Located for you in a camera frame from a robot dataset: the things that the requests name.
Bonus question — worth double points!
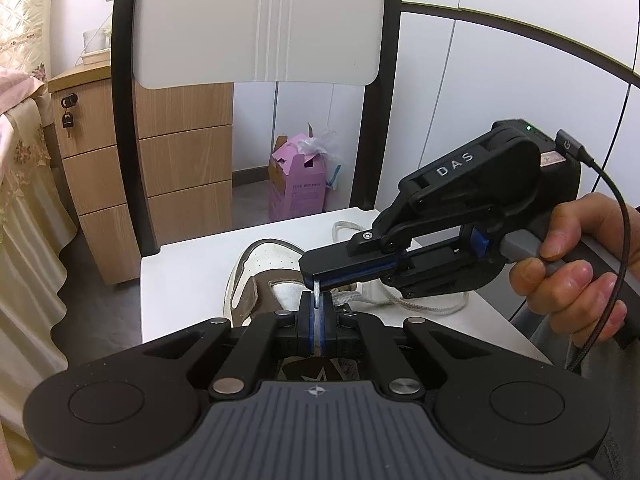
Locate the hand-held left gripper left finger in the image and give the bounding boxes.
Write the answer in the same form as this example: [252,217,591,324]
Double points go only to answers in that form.
[135,292,321,401]

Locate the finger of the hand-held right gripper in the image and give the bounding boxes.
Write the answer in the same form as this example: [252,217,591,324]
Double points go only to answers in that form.
[299,187,436,283]
[319,242,507,307]

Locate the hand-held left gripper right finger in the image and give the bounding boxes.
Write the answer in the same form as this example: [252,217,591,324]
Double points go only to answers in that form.
[320,292,493,401]

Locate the white shoelace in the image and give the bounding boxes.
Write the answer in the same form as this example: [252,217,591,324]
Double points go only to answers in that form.
[311,220,473,317]

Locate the white and brown sneaker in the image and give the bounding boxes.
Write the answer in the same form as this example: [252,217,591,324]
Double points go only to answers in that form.
[224,239,391,386]

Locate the person's right hand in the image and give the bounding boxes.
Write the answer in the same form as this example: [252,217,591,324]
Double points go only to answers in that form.
[509,192,640,346]

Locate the pink cardboard box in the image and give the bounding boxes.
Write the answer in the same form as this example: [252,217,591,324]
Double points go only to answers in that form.
[268,122,343,222]

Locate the clear plastic bag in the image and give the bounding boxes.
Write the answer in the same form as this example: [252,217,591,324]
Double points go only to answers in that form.
[295,127,343,161]

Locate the wooden drawer cabinet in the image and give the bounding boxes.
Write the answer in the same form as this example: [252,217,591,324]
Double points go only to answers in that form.
[47,65,235,286]

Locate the person's grey trousers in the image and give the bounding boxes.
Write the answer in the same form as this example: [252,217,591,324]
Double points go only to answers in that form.
[510,305,640,480]

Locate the bed with cream skirt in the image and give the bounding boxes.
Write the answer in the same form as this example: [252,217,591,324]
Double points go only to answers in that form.
[0,75,81,461]

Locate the keys in cabinet lock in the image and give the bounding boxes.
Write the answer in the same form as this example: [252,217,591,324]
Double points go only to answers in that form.
[60,92,80,138]

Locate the pink blanket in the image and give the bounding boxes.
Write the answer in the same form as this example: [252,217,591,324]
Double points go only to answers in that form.
[0,65,46,116]

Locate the cream quilted headboard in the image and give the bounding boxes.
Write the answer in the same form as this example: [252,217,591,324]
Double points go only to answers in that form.
[0,0,58,86]

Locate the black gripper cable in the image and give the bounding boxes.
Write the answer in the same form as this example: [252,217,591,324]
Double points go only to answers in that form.
[555,129,632,376]

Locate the white chair with black frame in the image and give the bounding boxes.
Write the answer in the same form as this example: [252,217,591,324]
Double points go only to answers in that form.
[112,0,553,376]

